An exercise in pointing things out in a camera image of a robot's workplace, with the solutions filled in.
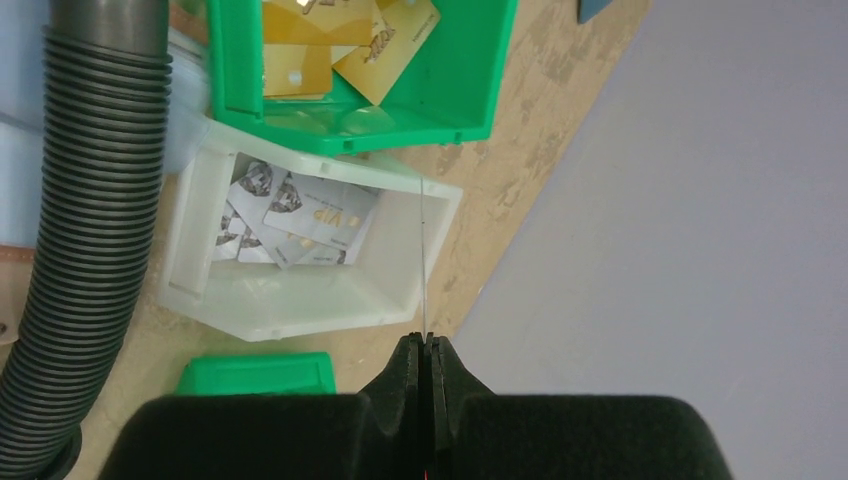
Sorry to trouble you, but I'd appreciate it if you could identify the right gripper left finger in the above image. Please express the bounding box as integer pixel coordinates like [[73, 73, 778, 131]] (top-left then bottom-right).
[[99, 333, 423, 479]]

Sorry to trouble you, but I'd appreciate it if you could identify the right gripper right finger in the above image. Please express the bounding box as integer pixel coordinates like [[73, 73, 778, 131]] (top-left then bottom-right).
[[425, 336, 732, 479]]

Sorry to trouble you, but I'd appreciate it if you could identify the white plastic bin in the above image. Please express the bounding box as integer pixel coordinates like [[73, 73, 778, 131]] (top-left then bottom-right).
[[157, 120, 463, 342]]

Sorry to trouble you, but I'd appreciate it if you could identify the white striped credit card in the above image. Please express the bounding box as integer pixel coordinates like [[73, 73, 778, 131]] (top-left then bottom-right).
[[418, 176, 428, 343]]

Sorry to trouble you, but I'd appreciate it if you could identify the green bin with yellow items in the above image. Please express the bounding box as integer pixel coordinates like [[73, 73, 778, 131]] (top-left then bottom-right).
[[206, 1, 518, 156]]

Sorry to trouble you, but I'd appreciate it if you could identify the black corrugated hose right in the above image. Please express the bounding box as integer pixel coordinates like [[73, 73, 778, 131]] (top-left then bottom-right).
[[0, 0, 175, 480]]

